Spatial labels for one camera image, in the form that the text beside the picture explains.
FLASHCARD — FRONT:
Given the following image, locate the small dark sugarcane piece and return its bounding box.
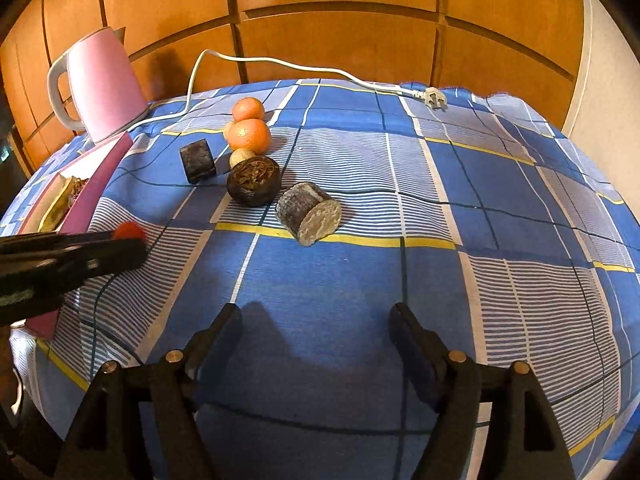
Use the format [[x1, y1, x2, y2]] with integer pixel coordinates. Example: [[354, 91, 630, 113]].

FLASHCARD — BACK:
[[179, 138, 218, 184]]

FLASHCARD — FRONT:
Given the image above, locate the yellow spotted banana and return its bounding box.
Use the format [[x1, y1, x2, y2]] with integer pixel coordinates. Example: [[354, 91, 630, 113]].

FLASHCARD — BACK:
[[37, 175, 76, 233]]

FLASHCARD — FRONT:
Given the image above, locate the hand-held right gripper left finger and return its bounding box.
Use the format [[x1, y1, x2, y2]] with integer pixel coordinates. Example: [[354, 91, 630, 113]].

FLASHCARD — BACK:
[[59, 302, 243, 480]]

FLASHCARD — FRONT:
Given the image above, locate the pink electric kettle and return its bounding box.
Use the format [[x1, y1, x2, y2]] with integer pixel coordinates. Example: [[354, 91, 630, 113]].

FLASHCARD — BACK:
[[46, 26, 151, 145]]

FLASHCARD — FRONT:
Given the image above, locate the blue plaid tablecloth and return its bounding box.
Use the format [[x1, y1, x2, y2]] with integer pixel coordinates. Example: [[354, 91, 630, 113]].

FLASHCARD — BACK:
[[0, 79, 640, 480]]

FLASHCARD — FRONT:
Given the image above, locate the dark round dried fruit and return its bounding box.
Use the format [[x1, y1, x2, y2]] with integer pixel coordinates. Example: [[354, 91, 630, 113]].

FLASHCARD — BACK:
[[67, 176, 91, 208], [226, 156, 282, 208]]

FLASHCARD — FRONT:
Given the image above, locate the large dark sugarcane piece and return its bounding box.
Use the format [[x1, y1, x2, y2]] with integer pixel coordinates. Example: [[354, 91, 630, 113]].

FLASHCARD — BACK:
[[275, 181, 343, 247]]

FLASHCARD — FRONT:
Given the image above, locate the pink cardboard box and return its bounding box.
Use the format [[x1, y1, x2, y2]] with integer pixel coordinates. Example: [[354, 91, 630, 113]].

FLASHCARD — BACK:
[[10, 132, 135, 341]]

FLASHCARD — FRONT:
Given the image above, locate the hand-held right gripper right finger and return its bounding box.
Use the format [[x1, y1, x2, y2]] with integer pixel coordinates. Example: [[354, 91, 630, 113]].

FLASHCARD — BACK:
[[389, 302, 576, 480]]

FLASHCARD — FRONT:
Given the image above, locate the white power cable with plug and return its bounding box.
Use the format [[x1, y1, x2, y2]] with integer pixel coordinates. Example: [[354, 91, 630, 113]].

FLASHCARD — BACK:
[[125, 49, 448, 133]]

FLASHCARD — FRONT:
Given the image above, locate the orange mandarin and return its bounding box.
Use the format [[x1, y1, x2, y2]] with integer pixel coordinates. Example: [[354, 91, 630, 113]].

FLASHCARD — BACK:
[[232, 96, 266, 123], [226, 118, 272, 155]]

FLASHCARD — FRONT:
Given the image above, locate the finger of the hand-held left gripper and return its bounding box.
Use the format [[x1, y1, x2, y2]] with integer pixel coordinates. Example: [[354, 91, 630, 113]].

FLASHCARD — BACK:
[[0, 231, 121, 257], [0, 237, 147, 295]]

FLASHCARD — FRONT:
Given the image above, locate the red cherry tomato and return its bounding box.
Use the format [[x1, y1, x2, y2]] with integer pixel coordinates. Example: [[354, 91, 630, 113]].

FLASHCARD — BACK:
[[114, 221, 147, 242]]

